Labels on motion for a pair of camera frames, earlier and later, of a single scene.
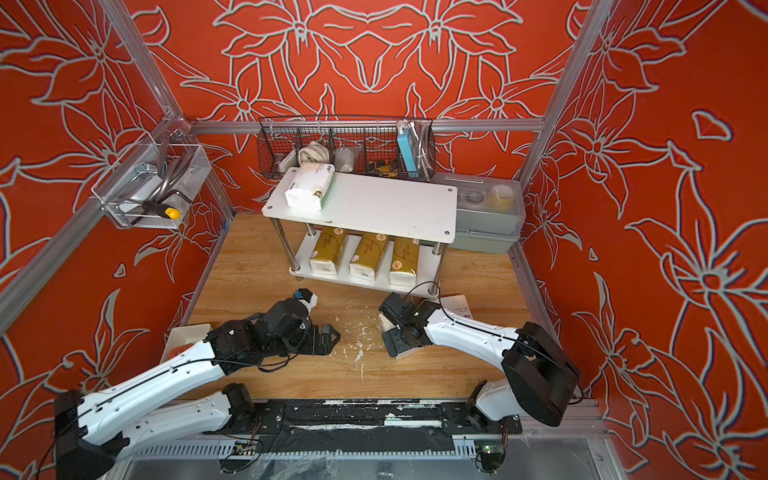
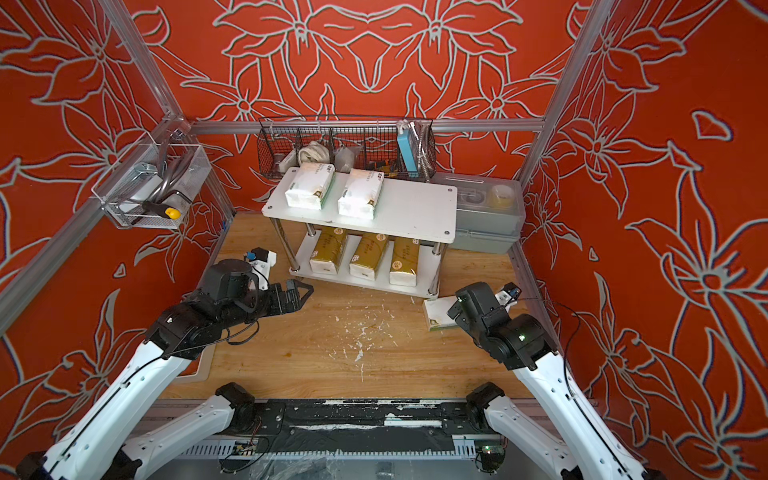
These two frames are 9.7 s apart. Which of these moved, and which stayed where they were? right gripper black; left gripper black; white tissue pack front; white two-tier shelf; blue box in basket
Moved: right gripper black; left gripper black
Stayed: blue box in basket; white tissue pack front; white two-tier shelf
